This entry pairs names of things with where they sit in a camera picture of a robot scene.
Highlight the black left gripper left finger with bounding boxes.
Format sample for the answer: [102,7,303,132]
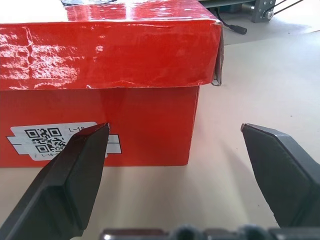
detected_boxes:
[0,122,111,240]

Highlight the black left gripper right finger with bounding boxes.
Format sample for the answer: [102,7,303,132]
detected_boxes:
[240,122,320,229]

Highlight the red cardboard box with label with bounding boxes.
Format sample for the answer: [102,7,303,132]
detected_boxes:
[0,85,202,169]

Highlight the white QR code label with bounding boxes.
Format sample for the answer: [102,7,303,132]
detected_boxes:
[5,121,123,161]

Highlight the red shoe box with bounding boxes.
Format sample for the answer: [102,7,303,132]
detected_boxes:
[0,0,224,90]

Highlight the black cable with plug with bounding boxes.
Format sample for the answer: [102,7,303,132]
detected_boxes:
[214,7,248,35]

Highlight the grey metal frame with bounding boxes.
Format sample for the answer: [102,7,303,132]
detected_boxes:
[202,0,320,24]

